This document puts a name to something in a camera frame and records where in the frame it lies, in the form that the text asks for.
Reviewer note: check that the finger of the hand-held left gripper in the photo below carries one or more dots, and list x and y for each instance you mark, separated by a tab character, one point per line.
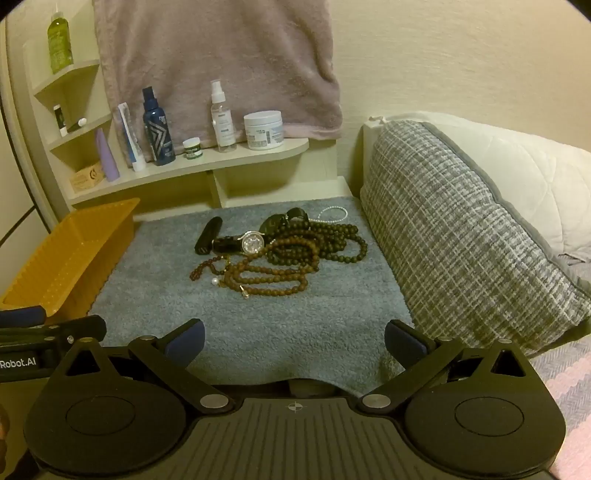
27	317
78	326

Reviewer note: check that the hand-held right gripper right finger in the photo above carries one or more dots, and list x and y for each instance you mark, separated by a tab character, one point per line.
402	339

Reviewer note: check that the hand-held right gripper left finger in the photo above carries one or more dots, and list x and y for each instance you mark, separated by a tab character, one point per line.
184	342

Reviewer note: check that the yellow plastic basket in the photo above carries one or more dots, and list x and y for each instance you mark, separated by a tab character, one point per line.
60	258

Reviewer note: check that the grey fluffy mat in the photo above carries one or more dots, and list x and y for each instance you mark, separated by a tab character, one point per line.
323	323

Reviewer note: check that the black oblong case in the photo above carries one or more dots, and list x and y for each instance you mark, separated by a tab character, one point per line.
208	236

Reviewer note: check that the silver-faced wristwatch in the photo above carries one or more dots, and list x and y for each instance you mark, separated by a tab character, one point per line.
252	242

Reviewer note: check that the grey plaid pillow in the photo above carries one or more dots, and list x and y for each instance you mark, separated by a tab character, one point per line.
461	230

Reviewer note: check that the small cardboard box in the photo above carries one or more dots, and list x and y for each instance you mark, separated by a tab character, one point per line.
87	178

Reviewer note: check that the lavender cone tube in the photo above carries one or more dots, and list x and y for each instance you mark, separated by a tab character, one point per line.
107	157

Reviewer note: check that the beige corner shelf unit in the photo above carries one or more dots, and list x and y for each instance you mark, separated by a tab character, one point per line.
194	166

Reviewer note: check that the pink striped blanket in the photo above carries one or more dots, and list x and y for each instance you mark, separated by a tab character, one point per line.
572	387

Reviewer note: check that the small green jar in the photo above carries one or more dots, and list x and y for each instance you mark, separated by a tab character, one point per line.
192	149

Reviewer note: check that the white blue standing tube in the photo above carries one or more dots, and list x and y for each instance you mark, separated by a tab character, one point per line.
131	138

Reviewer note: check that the small black white tube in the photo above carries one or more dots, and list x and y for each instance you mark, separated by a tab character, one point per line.
60	121

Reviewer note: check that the small white-capped lying tube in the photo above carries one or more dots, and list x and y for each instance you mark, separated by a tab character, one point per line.
77	124

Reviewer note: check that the dark blue spray bottle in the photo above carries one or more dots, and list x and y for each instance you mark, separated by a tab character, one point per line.
158	134

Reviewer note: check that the white quilted pillow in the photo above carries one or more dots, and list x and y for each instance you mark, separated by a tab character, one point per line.
531	170

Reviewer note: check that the clear spray bottle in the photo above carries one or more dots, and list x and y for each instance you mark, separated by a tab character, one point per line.
223	124

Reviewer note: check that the white cream jar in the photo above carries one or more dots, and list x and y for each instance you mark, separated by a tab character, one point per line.
263	131

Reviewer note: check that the pink hanging towel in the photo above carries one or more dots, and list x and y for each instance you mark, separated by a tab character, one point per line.
217	69

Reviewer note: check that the green liquid bottle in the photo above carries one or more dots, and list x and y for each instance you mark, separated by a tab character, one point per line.
60	44

